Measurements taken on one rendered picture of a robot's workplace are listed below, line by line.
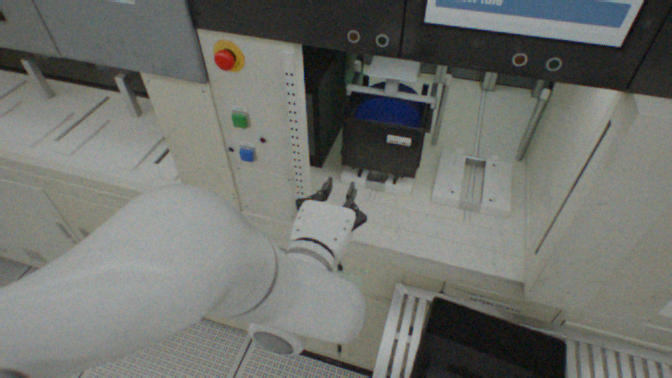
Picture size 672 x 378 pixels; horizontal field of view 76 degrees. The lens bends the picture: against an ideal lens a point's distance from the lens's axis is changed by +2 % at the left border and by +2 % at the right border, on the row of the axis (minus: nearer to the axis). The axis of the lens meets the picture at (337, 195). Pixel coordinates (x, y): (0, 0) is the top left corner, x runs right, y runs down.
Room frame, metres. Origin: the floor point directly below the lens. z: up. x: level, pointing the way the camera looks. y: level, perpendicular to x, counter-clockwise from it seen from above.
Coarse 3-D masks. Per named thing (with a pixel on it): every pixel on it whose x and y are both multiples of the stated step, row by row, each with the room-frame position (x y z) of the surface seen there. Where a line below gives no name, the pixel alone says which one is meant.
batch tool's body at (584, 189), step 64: (192, 0) 0.79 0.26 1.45; (256, 0) 0.75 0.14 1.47; (320, 0) 0.72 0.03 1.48; (256, 64) 0.76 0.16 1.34; (320, 64) 1.07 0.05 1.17; (448, 64) 0.65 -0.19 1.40; (512, 64) 0.62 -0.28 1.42; (576, 64) 0.59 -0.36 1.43; (640, 64) 0.57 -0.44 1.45; (256, 128) 0.77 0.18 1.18; (320, 128) 0.98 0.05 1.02; (448, 128) 1.18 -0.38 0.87; (512, 128) 1.18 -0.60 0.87; (576, 128) 0.73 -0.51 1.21; (640, 128) 0.51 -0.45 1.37; (256, 192) 0.78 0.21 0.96; (384, 192) 0.87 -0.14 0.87; (512, 192) 0.87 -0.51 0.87; (576, 192) 0.56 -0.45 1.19; (640, 192) 0.50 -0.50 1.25; (384, 256) 0.67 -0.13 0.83; (448, 256) 0.64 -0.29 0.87; (512, 256) 0.64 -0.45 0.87; (576, 256) 0.51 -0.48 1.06; (384, 320) 0.66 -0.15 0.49
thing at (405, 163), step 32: (384, 64) 0.97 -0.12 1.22; (416, 64) 0.97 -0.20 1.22; (352, 96) 0.99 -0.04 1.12; (416, 96) 0.95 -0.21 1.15; (352, 128) 0.89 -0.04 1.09; (384, 128) 0.87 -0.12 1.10; (416, 128) 0.85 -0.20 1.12; (352, 160) 0.90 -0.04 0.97; (384, 160) 0.87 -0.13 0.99; (416, 160) 0.85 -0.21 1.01
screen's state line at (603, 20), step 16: (448, 0) 0.65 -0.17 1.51; (464, 0) 0.65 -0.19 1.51; (480, 0) 0.64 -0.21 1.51; (496, 0) 0.63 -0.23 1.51; (512, 0) 0.63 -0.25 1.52; (528, 0) 0.62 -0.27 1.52; (544, 0) 0.62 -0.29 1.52; (560, 0) 0.61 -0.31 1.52; (576, 0) 0.60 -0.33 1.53; (592, 0) 0.60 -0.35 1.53; (528, 16) 0.62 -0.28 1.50; (544, 16) 0.61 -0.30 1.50; (560, 16) 0.61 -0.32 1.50; (576, 16) 0.60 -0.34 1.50; (592, 16) 0.60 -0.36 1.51; (608, 16) 0.59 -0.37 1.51; (624, 16) 0.58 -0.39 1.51
